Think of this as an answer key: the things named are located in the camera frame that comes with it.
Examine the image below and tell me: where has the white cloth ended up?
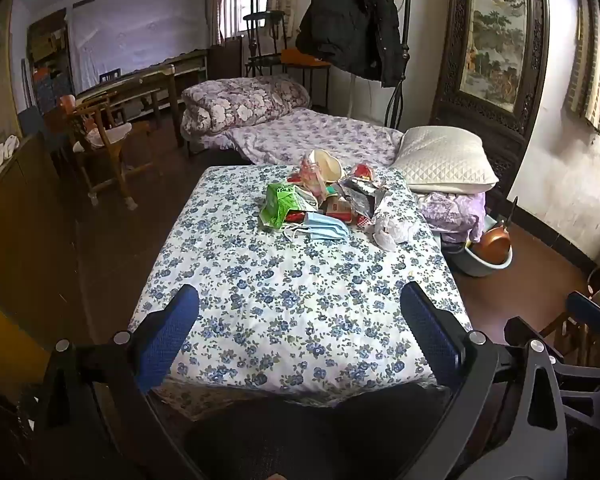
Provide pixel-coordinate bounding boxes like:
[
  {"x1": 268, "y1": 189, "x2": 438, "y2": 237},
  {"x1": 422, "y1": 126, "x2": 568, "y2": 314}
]
[{"x1": 0, "y1": 135, "x2": 21, "y2": 173}]

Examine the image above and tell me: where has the long wooden table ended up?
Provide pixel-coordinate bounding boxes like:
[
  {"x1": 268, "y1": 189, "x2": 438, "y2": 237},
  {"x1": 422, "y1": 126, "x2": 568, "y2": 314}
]
[{"x1": 75, "y1": 65, "x2": 186, "y2": 148}]

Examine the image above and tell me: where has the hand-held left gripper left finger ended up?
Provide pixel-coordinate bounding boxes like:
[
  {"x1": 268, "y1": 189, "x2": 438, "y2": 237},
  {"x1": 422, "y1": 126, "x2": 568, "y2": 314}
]
[{"x1": 30, "y1": 284, "x2": 206, "y2": 480}]

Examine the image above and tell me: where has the blue face mask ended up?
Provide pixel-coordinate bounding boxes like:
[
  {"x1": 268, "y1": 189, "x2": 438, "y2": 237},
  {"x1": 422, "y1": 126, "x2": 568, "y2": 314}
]
[{"x1": 281, "y1": 211, "x2": 352, "y2": 242}]

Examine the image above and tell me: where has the beige desk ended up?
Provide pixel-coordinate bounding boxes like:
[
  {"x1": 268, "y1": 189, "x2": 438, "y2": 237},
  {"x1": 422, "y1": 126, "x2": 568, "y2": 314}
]
[{"x1": 145, "y1": 50, "x2": 208, "y2": 91}]

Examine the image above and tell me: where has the green snack packet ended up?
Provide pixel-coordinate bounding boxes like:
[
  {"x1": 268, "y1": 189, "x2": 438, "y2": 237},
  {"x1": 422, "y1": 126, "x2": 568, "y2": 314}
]
[{"x1": 258, "y1": 181, "x2": 321, "y2": 231}]

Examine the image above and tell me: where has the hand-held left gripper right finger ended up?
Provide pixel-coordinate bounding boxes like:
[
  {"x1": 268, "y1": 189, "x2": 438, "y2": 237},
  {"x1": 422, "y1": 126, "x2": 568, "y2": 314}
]
[{"x1": 400, "y1": 282, "x2": 568, "y2": 480}]

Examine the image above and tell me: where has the folded floral quilt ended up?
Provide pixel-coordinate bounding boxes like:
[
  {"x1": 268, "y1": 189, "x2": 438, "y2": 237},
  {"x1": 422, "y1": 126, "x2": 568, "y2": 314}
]
[{"x1": 181, "y1": 75, "x2": 311, "y2": 136}]

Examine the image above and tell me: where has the large white dust cover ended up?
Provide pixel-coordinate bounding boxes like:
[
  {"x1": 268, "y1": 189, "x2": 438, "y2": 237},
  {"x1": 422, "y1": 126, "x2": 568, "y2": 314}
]
[{"x1": 67, "y1": 0, "x2": 221, "y2": 93}]

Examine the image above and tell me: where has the red checkered carton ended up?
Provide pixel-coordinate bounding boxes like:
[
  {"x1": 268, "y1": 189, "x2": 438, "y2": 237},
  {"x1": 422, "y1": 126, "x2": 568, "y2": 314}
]
[{"x1": 325, "y1": 196, "x2": 371, "y2": 228}]

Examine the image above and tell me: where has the purple floral bedsheet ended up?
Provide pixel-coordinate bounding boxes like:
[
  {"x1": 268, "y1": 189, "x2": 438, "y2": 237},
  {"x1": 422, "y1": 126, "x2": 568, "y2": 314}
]
[{"x1": 225, "y1": 109, "x2": 403, "y2": 167}]

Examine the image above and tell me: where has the black metal chair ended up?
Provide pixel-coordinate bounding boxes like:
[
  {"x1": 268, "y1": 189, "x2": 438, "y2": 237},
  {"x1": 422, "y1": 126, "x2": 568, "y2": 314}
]
[{"x1": 243, "y1": 10, "x2": 287, "y2": 78}]

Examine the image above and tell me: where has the striped curtain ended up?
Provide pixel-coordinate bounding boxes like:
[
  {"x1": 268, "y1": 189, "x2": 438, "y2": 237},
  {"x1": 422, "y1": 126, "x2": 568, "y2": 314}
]
[{"x1": 565, "y1": 0, "x2": 600, "y2": 141}]

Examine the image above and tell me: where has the light blue basin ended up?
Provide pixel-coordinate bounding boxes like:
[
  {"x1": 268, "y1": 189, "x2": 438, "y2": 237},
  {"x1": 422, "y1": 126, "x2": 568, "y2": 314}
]
[{"x1": 450, "y1": 240, "x2": 513, "y2": 278}]

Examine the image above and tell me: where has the purple cloth pile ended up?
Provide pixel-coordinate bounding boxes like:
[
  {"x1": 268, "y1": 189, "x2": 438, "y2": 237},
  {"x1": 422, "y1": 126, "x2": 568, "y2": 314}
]
[{"x1": 417, "y1": 191, "x2": 487, "y2": 243}]

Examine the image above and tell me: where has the pink plastic bag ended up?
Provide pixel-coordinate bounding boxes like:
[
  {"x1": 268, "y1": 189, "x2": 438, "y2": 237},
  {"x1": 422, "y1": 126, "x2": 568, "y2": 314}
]
[{"x1": 300, "y1": 152, "x2": 331, "y2": 196}]

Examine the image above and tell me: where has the white paper bowl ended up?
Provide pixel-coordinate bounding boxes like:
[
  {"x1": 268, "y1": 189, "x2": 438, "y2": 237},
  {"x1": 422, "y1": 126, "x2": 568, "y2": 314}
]
[{"x1": 312, "y1": 148, "x2": 345, "y2": 183}]

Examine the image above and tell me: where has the black jacket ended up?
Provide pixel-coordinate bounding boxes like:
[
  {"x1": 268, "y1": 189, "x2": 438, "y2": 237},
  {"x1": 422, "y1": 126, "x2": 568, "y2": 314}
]
[{"x1": 296, "y1": 0, "x2": 405, "y2": 88}]

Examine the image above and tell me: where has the white quilted pillow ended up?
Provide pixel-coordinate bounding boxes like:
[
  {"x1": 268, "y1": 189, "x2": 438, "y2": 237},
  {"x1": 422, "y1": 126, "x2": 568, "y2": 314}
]
[{"x1": 392, "y1": 126, "x2": 499, "y2": 194}]

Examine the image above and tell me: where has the orange stool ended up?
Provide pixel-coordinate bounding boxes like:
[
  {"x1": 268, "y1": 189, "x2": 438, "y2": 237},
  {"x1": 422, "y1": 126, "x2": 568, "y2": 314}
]
[{"x1": 280, "y1": 47, "x2": 333, "y2": 108}]

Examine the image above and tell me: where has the wooden chair with cushion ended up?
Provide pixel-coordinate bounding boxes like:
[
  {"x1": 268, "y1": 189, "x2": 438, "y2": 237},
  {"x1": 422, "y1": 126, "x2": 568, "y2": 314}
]
[{"x1": 540, "y1": 286, "x2": 600, "y2": 367}]

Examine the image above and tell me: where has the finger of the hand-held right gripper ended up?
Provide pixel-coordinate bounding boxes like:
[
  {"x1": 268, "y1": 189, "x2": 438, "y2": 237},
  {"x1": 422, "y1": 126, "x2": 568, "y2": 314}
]
[
  {"x1": 505, "y1": 316, "x2": 600, "y2": 431},
  {"x1": 566, "y1": 291, "x2": 600, "y2": 350}
]

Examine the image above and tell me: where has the cluttered wooden shelf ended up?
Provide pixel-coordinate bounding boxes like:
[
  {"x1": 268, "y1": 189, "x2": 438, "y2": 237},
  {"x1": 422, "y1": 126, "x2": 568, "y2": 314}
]
[{"x1": 27, "y1": 10, "x2": 73, "y2": 111}]

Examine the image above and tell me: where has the wooden armchair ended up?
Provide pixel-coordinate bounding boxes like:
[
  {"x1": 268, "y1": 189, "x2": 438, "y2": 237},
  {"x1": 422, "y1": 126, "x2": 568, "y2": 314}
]
[{"x1": 60, "y1": 92, "x2": 153, "y2": 211}]

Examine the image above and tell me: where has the white plastic bag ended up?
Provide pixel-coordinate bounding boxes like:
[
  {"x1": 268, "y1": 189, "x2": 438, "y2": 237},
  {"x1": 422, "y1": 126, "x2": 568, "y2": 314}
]
[{"x1": 371, "y1": 195, "x2": 418, "y2": 252}]

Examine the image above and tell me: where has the brown pot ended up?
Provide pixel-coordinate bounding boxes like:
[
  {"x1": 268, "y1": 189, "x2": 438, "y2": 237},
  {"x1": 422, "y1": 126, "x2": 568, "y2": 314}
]
[{"x1": 472, "y1": 197, "x2": 518, "y2": 266}]

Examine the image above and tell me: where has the silver foil wrapper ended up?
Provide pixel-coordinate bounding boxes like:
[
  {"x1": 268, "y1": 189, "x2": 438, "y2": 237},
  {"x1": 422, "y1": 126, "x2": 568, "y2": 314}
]
[{"x1": 337, "y1": 177, "x2": 393, "y2": 221}]

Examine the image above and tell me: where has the blue floral bed sheet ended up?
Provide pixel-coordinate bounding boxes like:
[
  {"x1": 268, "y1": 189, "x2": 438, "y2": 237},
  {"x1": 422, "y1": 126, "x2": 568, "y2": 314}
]
[{"x1": 127, "y1": 162, "x2": 473, "y2": 408}]

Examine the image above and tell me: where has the low wooden cabinet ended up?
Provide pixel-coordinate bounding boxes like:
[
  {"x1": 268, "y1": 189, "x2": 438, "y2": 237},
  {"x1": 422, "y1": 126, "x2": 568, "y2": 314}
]
[{"x1": 0, "y1": 132, "x2": 81, "y2": 311}]

